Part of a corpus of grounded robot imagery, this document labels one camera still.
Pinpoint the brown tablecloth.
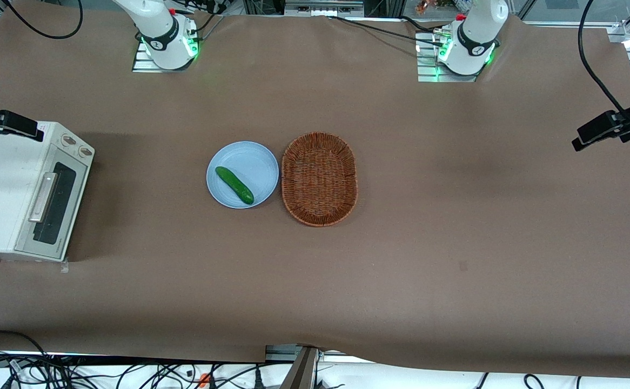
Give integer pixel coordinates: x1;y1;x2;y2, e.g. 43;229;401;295
0;6;630;379

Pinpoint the green cucumber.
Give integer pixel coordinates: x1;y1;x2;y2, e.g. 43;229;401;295
215;166;255;205

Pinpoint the light blue plate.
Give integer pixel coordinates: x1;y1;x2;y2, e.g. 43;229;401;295
206;141;280;210

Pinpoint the brown wicker basket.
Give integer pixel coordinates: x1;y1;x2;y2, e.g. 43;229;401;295
281;132;359;227

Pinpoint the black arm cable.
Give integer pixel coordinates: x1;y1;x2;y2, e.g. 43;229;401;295
2;0;84;40
578;0;630;128

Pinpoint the looped black floor cable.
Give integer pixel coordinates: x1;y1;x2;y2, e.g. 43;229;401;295
0;330;51;373

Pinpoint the black base cable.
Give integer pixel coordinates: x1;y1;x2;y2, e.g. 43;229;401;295
326;15;446;47

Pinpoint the aluminium frame profile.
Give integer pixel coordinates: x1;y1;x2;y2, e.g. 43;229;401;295
280;346;321;389

